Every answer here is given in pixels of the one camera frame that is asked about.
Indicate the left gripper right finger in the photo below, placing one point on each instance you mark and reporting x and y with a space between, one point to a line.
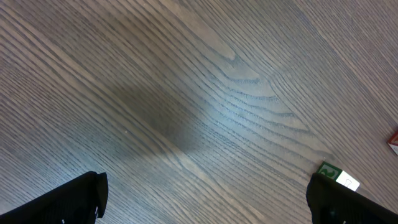
333 203

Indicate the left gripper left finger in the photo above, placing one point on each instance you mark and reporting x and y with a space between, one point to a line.
81 200

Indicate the number one wooden block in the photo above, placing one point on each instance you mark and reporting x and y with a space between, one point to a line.
338 175

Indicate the red sided picture block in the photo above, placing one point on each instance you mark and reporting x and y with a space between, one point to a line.
393 142

